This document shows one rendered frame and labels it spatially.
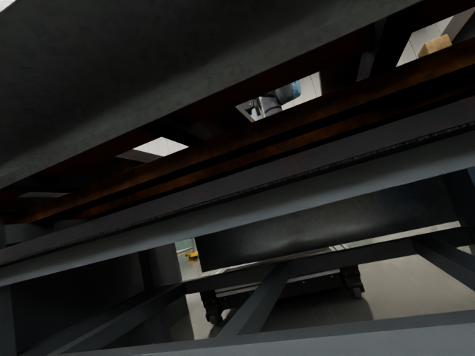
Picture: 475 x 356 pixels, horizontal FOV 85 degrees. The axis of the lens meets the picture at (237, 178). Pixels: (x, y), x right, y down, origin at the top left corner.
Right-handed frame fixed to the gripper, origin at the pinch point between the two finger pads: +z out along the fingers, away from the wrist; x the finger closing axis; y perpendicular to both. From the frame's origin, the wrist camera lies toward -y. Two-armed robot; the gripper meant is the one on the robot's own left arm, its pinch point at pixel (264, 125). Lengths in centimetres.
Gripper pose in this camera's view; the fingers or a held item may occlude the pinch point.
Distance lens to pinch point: 114.1
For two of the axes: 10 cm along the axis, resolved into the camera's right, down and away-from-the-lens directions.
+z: 2.5, 9.5, -1.7
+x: -3.4, -0.7, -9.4
